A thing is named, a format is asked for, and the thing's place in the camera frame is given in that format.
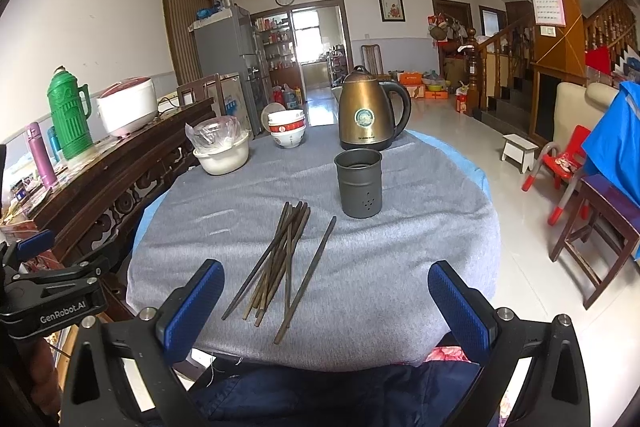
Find pink thermos bottle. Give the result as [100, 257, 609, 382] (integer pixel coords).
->
[26, 121, 58, 188]

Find framed wall picture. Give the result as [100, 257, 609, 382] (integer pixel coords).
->
[378, 0, 406, 23]

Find dark chopstick bundle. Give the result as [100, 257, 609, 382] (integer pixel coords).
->
[221, 202, 304, 321]

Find small white stool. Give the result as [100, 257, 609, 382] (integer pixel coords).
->
[501, 133, 538, 173]

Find wooden chair by door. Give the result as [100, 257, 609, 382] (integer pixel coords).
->
[360, 44, 384, 77]

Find dark chopstick apart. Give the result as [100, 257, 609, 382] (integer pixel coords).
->
[273, 216, 337, 345]

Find red child chair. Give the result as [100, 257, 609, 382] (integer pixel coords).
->
[522, 124, 590, 227]

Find blue cloth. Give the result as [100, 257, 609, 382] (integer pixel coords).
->
[582, 81, 640, 205]

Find white rice cooker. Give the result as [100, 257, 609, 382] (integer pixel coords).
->
[96, 77, 158, 138]

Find red white stacked bowls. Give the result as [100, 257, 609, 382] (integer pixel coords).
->
[268, 109, 306, 148]

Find green thermos jug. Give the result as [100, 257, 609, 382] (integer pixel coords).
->
[47, 66, 93, 160]

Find brown chopstick bundle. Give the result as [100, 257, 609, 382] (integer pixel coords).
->
[243, 202, 308, 327]
[283, 206, 298, 317]

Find grey metal utensil holder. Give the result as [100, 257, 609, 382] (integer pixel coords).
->
[334, 148, 383, 219]

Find grey tablecloth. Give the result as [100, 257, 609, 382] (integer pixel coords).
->
[126, 126, 501, 372]

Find dark wooden sideboard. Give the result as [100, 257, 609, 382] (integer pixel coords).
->
[0, 97, 217, 323]

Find wooden staircase railing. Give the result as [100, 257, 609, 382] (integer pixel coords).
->
[466, 0, 638, 115]

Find white pot with plastic bag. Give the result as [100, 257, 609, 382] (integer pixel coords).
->
[184, 116, 250, 176]

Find gold electric kettle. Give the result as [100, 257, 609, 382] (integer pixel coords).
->
[336, 65, 411, 150]

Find dark wooden stool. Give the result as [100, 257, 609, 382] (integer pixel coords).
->
[549, 174, 639, 310]

